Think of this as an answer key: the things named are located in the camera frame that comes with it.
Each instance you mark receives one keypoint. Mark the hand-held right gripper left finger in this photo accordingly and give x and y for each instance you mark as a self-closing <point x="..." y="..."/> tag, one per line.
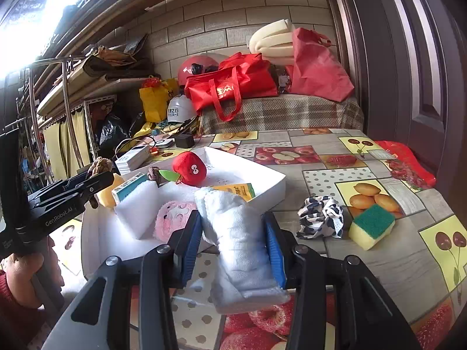
<point x="189" y="249"/>

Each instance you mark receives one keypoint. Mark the small white flat box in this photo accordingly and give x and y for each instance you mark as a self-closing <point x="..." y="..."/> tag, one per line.
<point x="133" y="156"/>

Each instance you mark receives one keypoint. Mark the red helmet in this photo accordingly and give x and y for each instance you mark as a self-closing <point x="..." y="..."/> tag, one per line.
<point x="195" y="67"/>

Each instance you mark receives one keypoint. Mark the white cardboard box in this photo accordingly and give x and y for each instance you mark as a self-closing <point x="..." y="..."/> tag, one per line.
<point x="226" y="171"/>

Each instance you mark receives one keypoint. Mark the black and white patterned cloth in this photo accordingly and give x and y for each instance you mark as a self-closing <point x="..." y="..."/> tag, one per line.
<point x="321" y="218"/>

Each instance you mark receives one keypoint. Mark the person's left hand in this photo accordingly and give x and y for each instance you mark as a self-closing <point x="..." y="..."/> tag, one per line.
<point x="22" y="273"/>

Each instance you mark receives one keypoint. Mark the red fabric bag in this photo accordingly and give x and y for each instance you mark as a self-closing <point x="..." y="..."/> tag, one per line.
<point x="317" y="71"/>

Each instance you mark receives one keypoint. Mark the person's left forearm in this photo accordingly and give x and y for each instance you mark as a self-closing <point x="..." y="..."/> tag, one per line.
<point x="11" y="313"/>

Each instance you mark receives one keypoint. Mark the white foam block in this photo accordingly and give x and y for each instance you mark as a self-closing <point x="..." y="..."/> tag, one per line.
<point x="140" y="209"/>

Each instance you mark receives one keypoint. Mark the dark wooden door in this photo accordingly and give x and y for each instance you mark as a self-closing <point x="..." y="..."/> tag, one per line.
<point x="401" y="62"/>

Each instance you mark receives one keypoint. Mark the white towel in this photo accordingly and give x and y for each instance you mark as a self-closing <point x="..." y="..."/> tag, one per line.
<point x="240" y="251"/>

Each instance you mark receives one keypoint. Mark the cream foam roll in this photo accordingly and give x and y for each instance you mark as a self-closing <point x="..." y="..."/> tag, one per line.
<point x="273" y="42"/>

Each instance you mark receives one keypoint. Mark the plaid blanket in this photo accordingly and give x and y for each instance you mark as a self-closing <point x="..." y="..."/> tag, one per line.
<point x="281" y="113"/>

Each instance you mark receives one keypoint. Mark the red apple plush toy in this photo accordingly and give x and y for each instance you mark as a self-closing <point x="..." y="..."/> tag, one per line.
<point x="189" y="167"/>

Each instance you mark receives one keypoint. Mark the red tote bag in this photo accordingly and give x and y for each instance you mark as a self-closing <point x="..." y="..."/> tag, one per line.
<point x="230" y="87"/>

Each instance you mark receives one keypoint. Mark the fruit print tablecloth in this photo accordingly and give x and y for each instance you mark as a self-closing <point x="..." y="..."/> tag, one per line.
<point x="365" y="266"/>

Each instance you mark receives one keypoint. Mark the black plastic bag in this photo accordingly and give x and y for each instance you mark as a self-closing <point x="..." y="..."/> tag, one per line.
<point x="113" y="127"/>

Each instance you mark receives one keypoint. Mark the small teal box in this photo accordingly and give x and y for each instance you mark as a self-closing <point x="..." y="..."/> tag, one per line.
<point x="128" y="187"/>

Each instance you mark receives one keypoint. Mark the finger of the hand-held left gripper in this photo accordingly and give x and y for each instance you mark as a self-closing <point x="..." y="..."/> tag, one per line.
<point x="84" y="184"/>

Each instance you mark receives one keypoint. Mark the white round device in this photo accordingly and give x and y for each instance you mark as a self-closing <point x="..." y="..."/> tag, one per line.
<point x="164" y="143"/>

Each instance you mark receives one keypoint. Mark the green and yellow sponge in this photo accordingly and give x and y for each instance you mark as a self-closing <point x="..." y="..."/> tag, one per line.
<point x="372" y="226"/>

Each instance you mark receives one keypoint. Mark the pink plush toy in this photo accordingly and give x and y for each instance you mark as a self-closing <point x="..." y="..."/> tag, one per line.
<point x="171" y="220"/>

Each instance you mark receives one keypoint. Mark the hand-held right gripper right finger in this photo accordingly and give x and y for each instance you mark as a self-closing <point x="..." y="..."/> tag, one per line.
<point x="274" y="251"/>

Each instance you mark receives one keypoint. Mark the white helmet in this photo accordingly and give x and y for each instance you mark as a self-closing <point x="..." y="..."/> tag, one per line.
<point x="180" y="109"/>

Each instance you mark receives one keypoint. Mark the red plastic bag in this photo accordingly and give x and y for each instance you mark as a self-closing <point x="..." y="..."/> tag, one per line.
<point x="405" y="164"/>

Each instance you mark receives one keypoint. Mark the yellow and green carton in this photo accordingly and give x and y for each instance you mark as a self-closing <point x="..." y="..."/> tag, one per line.
<point x="239" y="191"/>

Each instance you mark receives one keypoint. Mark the metal storage rack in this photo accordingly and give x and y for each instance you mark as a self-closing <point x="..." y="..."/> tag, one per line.
<point x="69" y="116"/>

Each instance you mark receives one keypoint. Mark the small black box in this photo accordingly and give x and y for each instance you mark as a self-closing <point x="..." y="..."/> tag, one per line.
<point x="184" y="140"/>

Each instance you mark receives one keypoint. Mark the pale yellow foam fruit piece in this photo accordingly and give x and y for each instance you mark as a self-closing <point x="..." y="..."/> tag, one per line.
<point x="105" y="194"/>

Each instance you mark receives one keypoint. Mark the yellow bag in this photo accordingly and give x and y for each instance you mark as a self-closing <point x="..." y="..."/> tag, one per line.
<point x="155" y="100"/>

